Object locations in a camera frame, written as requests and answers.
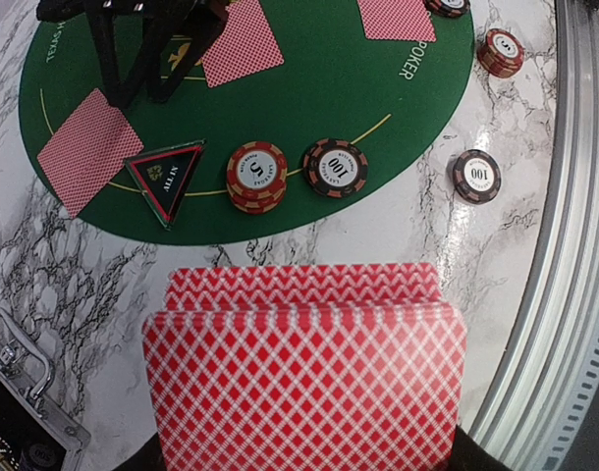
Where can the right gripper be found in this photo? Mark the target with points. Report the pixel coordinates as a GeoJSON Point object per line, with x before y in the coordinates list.
{"type": "Point", "coordinates": [201, 22]}

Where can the triangular all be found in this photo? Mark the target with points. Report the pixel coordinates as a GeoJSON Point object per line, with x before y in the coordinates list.
{"type": "Point", "coordinates": [163, 176]}

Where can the single red playing card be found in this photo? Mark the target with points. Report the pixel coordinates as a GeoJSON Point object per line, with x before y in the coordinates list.
{"type": "Point", "coordinates": [87, 151]}

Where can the orange poker chip stack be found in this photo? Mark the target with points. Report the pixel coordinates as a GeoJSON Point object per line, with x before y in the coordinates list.
{"type": "Point", "coordinates": [500, 53]}

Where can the brown poker chip stack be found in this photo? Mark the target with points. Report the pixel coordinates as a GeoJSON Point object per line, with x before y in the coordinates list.
{"type": "Point", "coordinates": [476, 176]}

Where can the red playing card deck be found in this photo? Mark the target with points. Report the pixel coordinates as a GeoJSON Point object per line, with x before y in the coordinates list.
{"type": "Point", "coordinates": [345, 367]}

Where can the round green poker mat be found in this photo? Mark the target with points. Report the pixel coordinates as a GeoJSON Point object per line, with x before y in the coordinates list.
{"type": "Point", "coordinates": [391, 99]}

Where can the front aluminium rail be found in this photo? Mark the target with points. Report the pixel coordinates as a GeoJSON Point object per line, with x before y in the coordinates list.
{"type": "Point", "coordinates": [549, 373]}

